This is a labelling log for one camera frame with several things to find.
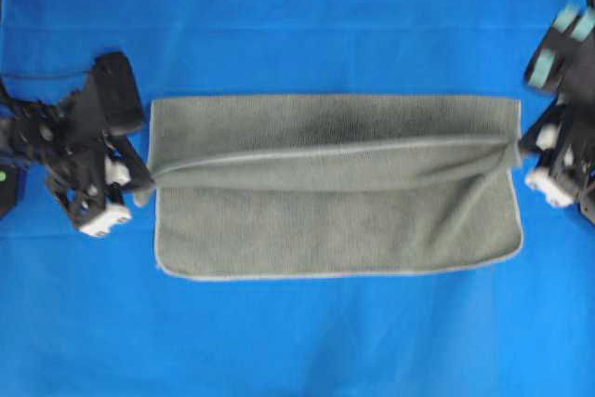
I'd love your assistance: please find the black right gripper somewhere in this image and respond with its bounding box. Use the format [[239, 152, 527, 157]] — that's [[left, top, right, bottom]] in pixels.
[[518, 103, 594, 211]]

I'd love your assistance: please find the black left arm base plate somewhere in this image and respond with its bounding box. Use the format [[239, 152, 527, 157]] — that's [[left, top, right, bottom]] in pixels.
[[0, 161, 29, 218]]

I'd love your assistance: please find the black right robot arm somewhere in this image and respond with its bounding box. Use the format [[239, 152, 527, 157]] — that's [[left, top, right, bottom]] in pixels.
[[519, 6, 594, 222]]

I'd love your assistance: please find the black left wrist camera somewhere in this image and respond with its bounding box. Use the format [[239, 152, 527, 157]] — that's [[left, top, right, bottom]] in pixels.
[[67, 51, 144, 139]]

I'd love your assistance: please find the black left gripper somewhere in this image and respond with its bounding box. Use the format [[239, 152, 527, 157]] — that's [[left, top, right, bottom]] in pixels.
[[44, 136, 154, 237]]

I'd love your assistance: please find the blue table cloth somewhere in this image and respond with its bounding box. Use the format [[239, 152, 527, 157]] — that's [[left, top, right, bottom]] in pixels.
[[1, 0, 594, 396]]

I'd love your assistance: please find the grey towel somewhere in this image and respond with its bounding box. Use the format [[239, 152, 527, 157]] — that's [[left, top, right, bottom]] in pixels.
[[135, 94, 523, 281]]

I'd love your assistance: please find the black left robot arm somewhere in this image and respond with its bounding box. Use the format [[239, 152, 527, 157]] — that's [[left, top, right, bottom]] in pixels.
[[1, 74, 153, 237]]

